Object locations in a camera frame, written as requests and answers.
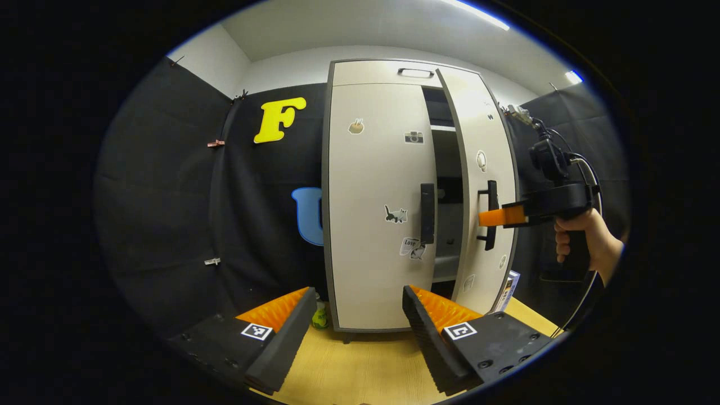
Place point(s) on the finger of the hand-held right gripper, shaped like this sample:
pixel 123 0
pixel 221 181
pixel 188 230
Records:
pixel 498 216

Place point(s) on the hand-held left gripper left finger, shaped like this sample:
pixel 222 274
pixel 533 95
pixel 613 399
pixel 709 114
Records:
pixel 289 343

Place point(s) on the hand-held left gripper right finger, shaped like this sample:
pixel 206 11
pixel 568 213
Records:
pixel 430 343

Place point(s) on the white double-door shoe cabinet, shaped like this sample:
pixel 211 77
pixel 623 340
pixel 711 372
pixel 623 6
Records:
pixel 447 163

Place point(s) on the white cabinet door headphone sticker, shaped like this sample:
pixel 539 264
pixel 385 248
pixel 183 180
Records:
pixel 472 129

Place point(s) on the white cabinet shelf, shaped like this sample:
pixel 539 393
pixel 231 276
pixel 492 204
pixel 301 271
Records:
pixel 444 267
pixel 444 128

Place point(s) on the white cabinet drawer front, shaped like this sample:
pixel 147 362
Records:
pixel 365 73

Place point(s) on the small green yellow object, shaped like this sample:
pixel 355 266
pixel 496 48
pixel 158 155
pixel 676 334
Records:
pixel 320 319

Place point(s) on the white cardboard box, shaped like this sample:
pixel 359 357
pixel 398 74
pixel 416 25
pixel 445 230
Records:
pixel 509 289

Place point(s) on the ceiling light strip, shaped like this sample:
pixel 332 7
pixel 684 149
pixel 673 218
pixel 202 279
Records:
pixel 574 77

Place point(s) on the pink clip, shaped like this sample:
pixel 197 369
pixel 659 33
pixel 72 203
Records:
pixel 215 144

